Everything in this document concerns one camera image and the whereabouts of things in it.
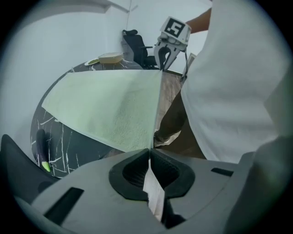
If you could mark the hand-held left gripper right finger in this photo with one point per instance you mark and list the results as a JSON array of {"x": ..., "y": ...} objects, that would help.
[{"x": 206, "y": 189}]

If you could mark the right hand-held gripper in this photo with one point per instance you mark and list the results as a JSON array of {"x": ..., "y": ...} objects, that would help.
[{"x": 175, "y": 28}]

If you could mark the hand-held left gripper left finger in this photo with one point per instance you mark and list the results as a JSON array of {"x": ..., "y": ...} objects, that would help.
[{"x": 103, "y": 205}]

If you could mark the light green towel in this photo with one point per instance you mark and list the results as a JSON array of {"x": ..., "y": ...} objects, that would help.
[{"x": 103, "y": 102}]

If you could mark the person's right forearm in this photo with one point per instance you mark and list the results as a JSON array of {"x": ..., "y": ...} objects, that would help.
[{"x": 201, "y": 20}]

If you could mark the black office chair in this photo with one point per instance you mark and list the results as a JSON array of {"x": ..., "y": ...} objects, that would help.
[{"x": 137, "y": 45}]

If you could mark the beige lunch box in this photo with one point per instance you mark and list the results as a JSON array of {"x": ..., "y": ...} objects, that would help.
[{"x": 110, "y": 57}]

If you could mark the person's white shoe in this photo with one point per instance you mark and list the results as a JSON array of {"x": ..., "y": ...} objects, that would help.
[{"x": 163, "y": 141}]

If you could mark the person's dark trousers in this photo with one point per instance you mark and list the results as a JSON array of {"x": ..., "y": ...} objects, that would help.
[{"x": 171, "y": 118}]

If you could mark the white plate of green beans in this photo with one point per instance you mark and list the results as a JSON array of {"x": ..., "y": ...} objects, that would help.
[{"x": 92, "y": 61}]

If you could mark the person in white shirt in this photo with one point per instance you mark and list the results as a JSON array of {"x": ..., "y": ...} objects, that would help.
[{"x": 229, "y": 91}]

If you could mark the dark purple eggplant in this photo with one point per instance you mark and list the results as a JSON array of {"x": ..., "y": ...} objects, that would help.
[{"x": 41, "y": 148}]

